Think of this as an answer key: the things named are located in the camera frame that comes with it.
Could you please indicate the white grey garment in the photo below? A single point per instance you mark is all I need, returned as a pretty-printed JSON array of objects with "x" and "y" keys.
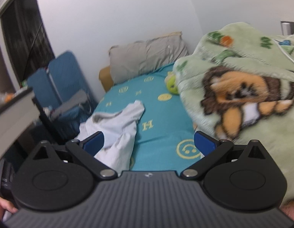
[{"x": 119, "y": 131}]

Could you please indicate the green plush toy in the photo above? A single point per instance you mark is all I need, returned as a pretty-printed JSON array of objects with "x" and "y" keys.
[{"x": 170, "y": 83}]

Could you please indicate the blue folding chair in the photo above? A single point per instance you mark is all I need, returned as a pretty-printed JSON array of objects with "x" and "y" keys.
[{"x": 63, "y": 90}]

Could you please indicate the white desk edge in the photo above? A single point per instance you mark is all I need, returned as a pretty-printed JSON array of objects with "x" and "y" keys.
[{"x": 15, "y": 116}]

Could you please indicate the teal patterned bed sheet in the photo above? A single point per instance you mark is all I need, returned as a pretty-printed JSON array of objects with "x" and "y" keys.
[{"x": 164, "y": 139}]

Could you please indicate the grey pillow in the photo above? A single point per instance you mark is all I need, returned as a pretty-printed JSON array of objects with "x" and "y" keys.
[{"x": 142, "y": 57}]

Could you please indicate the person's hand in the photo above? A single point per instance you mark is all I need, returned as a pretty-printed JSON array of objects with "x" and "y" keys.
[{"x": 6, "y": 205}]

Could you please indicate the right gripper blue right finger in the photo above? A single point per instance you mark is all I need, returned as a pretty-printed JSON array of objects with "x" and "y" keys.
[{"x": 213, "y": 150}]

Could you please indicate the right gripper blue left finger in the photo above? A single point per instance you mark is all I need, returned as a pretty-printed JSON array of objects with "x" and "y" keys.
[{"x": 83, "y": 153}]

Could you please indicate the tan headboard cushion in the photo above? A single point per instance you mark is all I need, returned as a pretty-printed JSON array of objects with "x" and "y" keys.
[{"x": 106, "y": 79}]

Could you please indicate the green lion fleece blanket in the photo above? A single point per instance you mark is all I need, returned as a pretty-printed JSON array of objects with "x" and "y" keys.
[{"x": 239, "y": 85}]

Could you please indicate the dark window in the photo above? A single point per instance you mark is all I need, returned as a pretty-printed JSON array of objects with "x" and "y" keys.
[{"x": 25, "y": 37}]

